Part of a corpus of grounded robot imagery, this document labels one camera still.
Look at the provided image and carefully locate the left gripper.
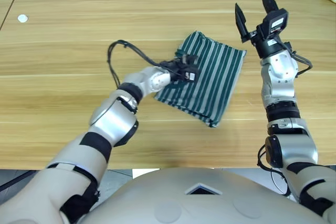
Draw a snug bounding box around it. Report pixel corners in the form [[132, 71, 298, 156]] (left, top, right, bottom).
[[160, 54, 198, 81]]

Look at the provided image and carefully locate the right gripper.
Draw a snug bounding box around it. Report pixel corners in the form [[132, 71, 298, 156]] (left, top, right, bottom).
[[234, 0, 291, 59]]

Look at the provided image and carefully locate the green striped T-shirt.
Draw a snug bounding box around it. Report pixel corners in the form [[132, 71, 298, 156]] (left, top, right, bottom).
[[153, 30, 247, 129]]

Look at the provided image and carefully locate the robot body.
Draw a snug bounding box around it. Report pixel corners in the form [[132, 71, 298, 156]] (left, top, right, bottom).
[[78, 166, 332, 224]]

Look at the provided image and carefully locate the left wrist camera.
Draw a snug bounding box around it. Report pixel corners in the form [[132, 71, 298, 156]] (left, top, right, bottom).
[[178, 64, 200, 83]]

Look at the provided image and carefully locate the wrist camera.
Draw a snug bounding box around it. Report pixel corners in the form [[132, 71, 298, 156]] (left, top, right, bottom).
[[262, 8, 289, 39], [178, 64, 200, 83]]

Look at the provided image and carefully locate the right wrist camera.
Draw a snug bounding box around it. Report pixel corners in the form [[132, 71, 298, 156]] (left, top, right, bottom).
[[262, 8, 289, 39]]

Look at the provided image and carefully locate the black cable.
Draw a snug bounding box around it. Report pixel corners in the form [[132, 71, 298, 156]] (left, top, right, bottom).
[[288, 41, 313, 78], [106, 39, 171, 89]]

